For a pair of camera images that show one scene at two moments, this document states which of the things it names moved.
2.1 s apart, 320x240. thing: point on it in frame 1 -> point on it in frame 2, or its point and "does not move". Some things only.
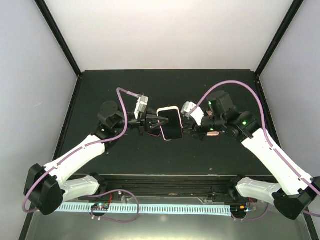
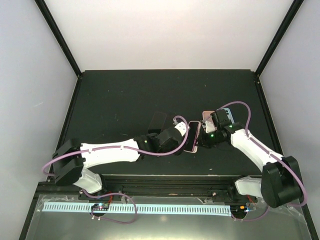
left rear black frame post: [46, 12] does not move
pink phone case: [173, 129] -> [191, 144]
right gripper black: [197, 132] -> [202, 141]
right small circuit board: [239, 209] does not move
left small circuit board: [100, 206] does not move
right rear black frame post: [280, 35] does not move
